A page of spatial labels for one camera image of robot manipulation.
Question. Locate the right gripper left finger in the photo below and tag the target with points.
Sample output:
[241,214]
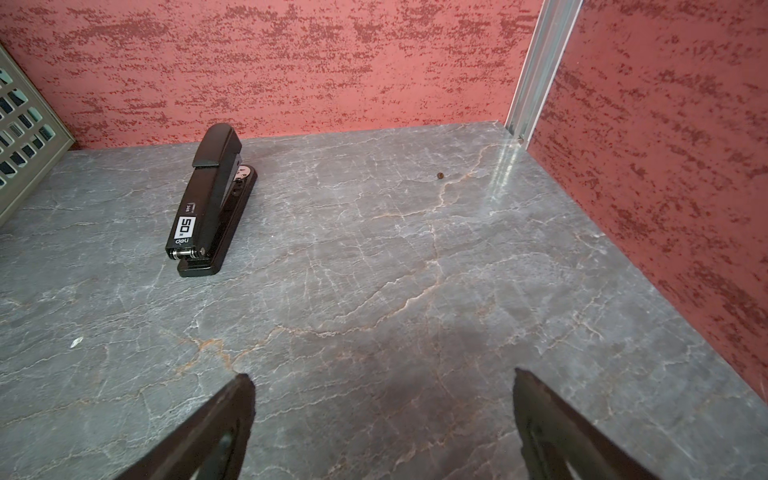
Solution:
[210,444]

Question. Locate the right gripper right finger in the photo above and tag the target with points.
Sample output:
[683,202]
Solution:
[559,443]

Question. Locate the green plastic file organizer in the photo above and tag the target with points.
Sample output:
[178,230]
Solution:
[33,138]

